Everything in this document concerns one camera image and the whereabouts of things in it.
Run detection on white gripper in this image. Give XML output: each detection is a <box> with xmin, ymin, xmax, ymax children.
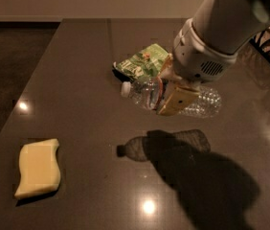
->
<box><xmin>156</xmin><ymin>18</ymin><xmax>237</xmax><ymax>116</ymax></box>

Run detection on clear plastic water bottle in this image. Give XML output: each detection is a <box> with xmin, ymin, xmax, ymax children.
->
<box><xmin>121</xmin><ymin>77</ymin><xmax>222</xmax><ymax>118</ymax></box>

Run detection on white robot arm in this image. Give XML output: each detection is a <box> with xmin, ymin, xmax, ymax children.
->
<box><xmin>157</xmin><ymin>0</ymin><xmax>270</xmax><ymax>116</ymax></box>

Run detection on green chip bag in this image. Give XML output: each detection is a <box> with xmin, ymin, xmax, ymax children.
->
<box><xmin>113</xmin><ymin>43</ymin><xmax>171</xmax><ymax>81</ymax></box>

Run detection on yellow sponge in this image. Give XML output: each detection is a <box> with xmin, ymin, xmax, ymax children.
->
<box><xmin>14</xmin><ymin>139</ymin><xmax>61</xmax><ymax>199</ymax></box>

